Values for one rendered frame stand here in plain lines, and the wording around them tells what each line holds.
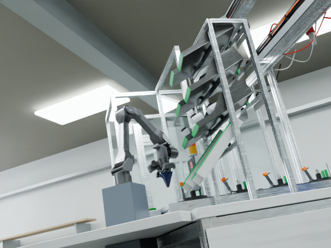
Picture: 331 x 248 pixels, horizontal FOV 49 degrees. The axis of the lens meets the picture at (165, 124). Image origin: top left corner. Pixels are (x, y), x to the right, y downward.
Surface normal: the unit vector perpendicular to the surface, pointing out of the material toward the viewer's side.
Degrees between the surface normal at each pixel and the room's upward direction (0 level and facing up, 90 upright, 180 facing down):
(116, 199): 90
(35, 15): 180
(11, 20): 180
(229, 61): 90
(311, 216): 90
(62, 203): 90
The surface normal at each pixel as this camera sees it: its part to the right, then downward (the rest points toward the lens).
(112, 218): -0.39, -0.25
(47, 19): 0.18, 0.93
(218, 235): 0.23, -0.37
